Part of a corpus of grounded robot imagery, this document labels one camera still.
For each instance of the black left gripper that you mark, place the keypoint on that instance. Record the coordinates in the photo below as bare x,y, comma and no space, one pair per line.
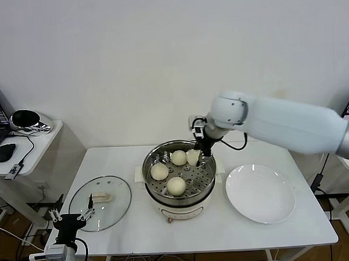
67,226

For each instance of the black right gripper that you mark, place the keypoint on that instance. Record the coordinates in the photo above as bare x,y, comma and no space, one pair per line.
206,146

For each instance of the white steamed baozi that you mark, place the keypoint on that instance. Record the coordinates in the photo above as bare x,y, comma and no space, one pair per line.
159,171
179,158
176,186
192,158

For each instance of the round glass lid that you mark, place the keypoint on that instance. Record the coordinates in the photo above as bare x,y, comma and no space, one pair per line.
111,213

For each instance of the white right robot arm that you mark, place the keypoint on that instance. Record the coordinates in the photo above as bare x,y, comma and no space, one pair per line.
277,124

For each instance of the perforated steel steamer basket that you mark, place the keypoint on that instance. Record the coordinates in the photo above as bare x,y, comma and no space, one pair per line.
193,178

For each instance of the plain white side table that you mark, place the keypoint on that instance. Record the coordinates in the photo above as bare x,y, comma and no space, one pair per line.
49,152

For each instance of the large white round plate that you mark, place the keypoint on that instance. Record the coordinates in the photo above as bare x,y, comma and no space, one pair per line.
260,193

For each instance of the grey usb hub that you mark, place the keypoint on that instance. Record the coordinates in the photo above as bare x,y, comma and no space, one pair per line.
13,171

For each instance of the black computer mouse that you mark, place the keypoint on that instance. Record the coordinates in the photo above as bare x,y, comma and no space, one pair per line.
4,152

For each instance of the shiny chrome rounded device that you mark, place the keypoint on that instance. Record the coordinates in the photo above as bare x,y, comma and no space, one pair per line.
25,120

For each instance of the black power adapter brick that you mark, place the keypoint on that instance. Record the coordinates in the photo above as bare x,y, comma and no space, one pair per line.
316,181

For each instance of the white side table with label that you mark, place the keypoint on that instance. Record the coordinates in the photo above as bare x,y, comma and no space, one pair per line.
346,210

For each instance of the white wall socket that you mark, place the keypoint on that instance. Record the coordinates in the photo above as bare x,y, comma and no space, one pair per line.
41,187

